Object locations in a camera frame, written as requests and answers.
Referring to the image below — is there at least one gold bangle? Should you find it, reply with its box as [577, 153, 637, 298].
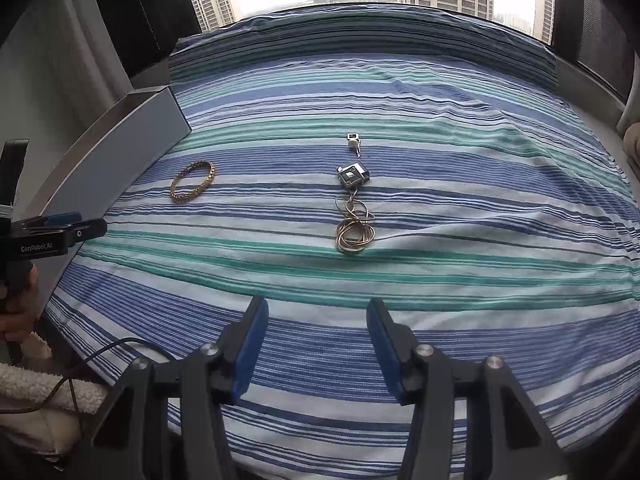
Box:
[169, 160, 217, 204]

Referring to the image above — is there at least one left hand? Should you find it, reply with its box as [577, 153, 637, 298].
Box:
[0, 266, 39, 344]

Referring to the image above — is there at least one white fleece left sleeve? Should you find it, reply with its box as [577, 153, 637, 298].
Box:
[1, 333, 107, 457]

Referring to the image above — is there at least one white cardboard box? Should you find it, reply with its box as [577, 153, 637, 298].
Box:
[22, 84, 193, 306]

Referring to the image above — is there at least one white curtain left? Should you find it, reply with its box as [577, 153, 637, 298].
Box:
[19, 0, 137, 131]

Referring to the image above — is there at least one white curtain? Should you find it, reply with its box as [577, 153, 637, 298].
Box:
[19, 0, 137, 131]
[616, 53, 640, 136]

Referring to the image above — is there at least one striped blue green bedsheet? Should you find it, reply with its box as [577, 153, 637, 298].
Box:
[46, 4, 639, 479]

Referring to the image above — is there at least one beige cushion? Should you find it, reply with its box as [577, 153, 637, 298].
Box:
[624, 122, 640, 179]

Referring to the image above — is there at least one white curtain right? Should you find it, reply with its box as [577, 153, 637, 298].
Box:
[616, 53, 640, 136]

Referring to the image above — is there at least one black cable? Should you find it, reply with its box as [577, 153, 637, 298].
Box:
[0, 336, 177, 426]

